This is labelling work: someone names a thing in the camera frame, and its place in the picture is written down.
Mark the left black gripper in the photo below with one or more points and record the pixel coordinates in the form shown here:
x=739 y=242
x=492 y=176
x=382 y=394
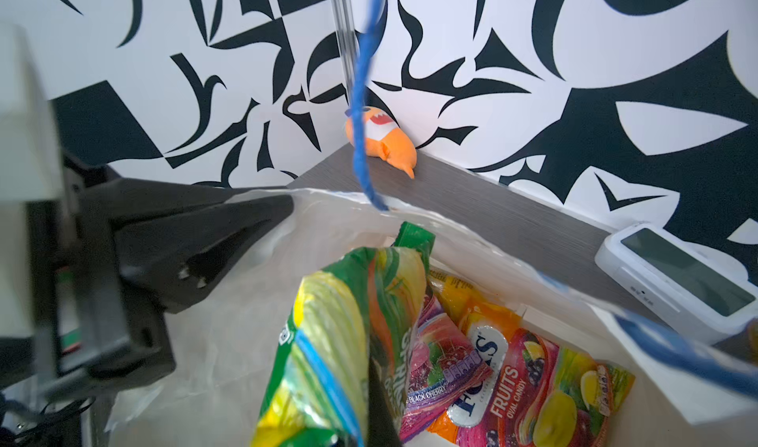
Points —
x=174 y=241

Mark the orange plush toy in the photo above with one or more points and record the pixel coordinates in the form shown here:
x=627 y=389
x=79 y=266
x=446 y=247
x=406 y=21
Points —
x=385 y=140

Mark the purple black cherry candy bag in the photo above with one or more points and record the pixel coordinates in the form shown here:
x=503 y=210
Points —
x=444 y=365

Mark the white digital clock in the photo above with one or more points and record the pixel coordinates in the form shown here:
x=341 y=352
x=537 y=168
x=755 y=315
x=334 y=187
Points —
x=692 y=293

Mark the green Fox's candy bag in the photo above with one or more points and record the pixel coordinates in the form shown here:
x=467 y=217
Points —
x=364 y=307

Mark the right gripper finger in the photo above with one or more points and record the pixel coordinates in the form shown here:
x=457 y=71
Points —
x=381 y=430

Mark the blue checkered paper bag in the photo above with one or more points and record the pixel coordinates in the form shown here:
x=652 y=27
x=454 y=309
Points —
x=641 y=111

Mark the orange Fox's fruits candy bag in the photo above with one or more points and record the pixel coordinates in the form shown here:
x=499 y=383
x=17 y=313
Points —
x=539 y=393

